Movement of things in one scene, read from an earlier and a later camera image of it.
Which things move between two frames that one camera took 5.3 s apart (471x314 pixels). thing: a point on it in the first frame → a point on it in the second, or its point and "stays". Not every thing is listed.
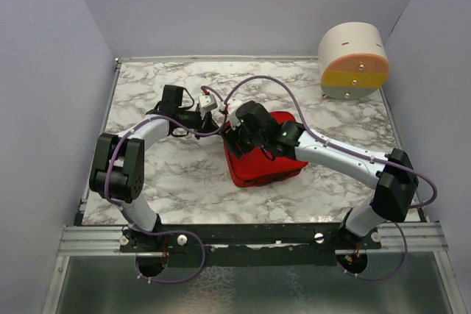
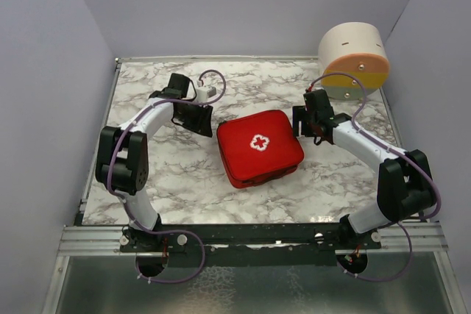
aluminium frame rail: x=107 y=240 stays
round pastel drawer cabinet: x=353 y=59 stays
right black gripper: x=241 y=148 → x=299 y=114
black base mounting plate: x=250 y=245 stays
